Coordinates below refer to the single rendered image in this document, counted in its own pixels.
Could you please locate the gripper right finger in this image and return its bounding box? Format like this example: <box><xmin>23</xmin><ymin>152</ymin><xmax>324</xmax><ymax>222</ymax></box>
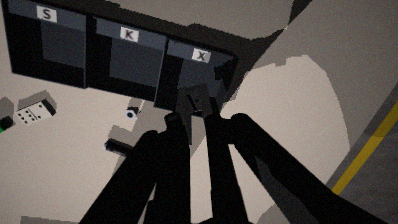
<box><xmin>199</xmin><ymin>82</ymin><xmax>388</xmax><ymax>224</ymax></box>

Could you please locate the white domino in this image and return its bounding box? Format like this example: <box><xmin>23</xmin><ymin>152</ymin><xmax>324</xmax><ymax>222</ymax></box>
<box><xmin>14</xmin><ymin>100</ymin><xmax>54</xmax><ymax>126</ymax></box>

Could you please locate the black rack of bins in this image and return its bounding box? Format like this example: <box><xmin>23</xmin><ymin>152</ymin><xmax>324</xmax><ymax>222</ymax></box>
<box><xmin>1</xmin><ymin>0</ymin><xmax>240</xmax><ymax>113</ymax></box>

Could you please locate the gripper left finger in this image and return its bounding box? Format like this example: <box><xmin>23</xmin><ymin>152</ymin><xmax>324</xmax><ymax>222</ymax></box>
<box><xmin>79</xmin><ymin>87</ymin><xmax>192</xmax><ymax>224</ymax></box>

